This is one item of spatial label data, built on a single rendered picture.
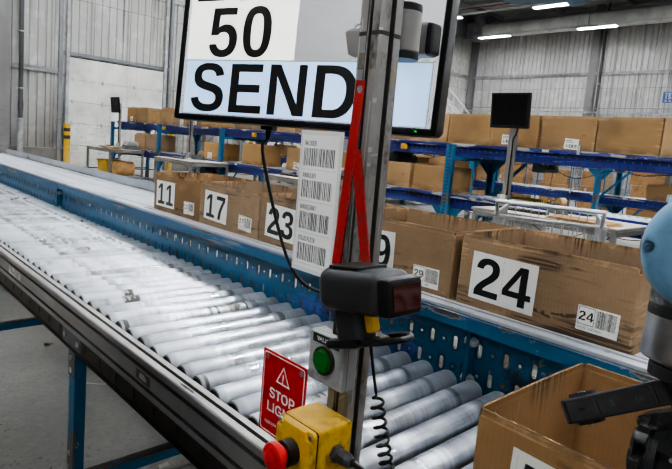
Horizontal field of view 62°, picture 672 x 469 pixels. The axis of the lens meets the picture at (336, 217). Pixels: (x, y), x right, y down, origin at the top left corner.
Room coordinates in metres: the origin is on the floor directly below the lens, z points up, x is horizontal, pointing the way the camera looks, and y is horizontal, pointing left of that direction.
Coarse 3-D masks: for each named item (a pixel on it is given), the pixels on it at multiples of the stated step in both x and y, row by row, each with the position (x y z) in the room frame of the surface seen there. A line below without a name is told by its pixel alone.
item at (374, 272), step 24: (336, 264) 0.66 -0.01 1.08; (360, 264) 0.66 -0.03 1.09; (384, 264) 0.66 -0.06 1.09; (336, 288) 0.64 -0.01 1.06; (360, 288) 0.61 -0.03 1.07; (384, 288) 0.59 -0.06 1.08; (408, 288) 0.61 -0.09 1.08; (336, 312) 0.66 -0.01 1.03; (360, 312) 0.61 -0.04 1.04; (384, 312) 0.59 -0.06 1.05; (408, 312) 0.61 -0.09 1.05; (360, 336) 0.63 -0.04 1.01
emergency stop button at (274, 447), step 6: (270, 444) 0.65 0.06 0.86; (276, 444) 0.64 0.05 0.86; (264, 450) 0.65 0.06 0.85; (270, 450) 0.64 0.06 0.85; (276, 450) 0.64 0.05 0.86; (282, 450) 0.64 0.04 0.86; (264, 456) 0.65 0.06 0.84; (270, 456) 0.64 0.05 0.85; (276, 456) 0.63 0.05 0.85; (282, 456) 0.63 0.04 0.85; (264, 462) 0.65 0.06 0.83; (270, 462) 0.64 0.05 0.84; (276, 462) 0.63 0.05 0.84; (282, 462) 0.63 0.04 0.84; (270, 468) 0.64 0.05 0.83; (276, 468) 0.63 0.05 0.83; (282, 468) 0.63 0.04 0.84
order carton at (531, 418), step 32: (544, 384) 0.78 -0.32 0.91; (576, 384) 0.84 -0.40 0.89; (608, 384) 0.83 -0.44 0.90; (480, 416) 0.66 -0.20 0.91; (512, 416) 0.72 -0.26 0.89; (544, 416) 0.78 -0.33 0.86; (480, 448) 0.66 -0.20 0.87; (512, 448) 0.63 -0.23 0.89; (544, 448) 0.60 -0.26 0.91; (576, 448) 0.85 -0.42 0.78; (608, 448) 0.82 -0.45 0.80
